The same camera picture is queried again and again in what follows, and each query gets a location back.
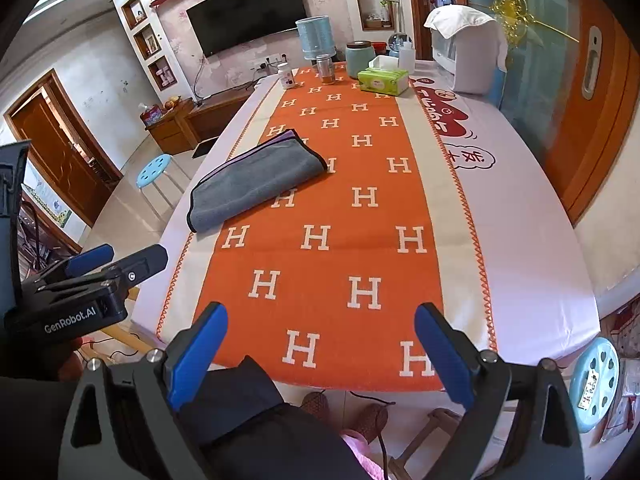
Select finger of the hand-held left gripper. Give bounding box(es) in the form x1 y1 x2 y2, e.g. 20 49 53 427
34 243 115 287
36 244 169 302

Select green tissue pack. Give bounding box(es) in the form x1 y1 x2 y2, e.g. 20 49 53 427
357 68 410 97

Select teal jar with dark lid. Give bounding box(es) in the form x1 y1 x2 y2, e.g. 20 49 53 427
345 41 375 80

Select white printed tablecloth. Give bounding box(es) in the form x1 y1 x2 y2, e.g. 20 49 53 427
131 60 601 377

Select person's leg in dark trousers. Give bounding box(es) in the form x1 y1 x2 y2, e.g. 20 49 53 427
185 355 382 480

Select silver door handle plate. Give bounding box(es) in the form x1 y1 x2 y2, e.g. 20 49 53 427
581 26 603 100

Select orange wooden sliding door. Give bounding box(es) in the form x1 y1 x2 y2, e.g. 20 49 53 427
544 0 640 227

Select brown wooden room door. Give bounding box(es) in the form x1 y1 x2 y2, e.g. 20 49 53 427
4 69 124 229

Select wooden stool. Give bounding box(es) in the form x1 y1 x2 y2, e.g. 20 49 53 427
389 407 467 480

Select metal can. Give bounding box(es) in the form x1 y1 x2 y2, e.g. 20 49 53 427
316 54 337 84

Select light blue plastic stool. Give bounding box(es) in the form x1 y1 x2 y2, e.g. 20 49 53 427
570 337 621 434

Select wall socket strip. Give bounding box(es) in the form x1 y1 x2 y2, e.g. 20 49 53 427
252 52 289 72

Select orange patterned table runner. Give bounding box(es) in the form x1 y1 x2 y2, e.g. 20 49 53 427
155 61 499 394

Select white folded cloth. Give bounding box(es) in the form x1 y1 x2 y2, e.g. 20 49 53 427
424 4 497 40

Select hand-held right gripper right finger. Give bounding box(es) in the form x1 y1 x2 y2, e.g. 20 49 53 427
414 302 587 480

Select grey towel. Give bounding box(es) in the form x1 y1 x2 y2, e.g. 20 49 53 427
186 129 329 234

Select white wall niche shelves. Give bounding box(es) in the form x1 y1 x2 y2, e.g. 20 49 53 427
120 0 179 92

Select black television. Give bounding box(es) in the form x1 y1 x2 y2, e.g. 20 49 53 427
186 0 308 59

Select black cable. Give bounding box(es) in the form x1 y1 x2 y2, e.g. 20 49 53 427
350 389 397 480

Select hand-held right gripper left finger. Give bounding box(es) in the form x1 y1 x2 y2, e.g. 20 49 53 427
57 302 229 480

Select wooden television cabinet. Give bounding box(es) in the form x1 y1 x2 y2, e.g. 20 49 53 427
145 87 261 154

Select white covered appliance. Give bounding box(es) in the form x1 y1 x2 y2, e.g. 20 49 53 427
431 10 509 95

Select light blue cylindrical canister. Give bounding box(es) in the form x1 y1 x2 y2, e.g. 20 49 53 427
295 16 337 61

